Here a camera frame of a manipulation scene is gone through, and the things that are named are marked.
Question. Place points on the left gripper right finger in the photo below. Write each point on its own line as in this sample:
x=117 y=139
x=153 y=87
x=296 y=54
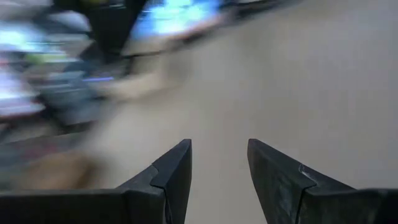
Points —
x=311 y=205

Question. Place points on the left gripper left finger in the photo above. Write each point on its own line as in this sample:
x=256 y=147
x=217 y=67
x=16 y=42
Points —
x=109 y=207

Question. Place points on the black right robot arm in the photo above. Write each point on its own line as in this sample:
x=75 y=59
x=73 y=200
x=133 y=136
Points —
x=109 y=28

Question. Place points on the grey table mat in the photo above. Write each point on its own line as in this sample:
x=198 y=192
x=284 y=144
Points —
x=264 y=93

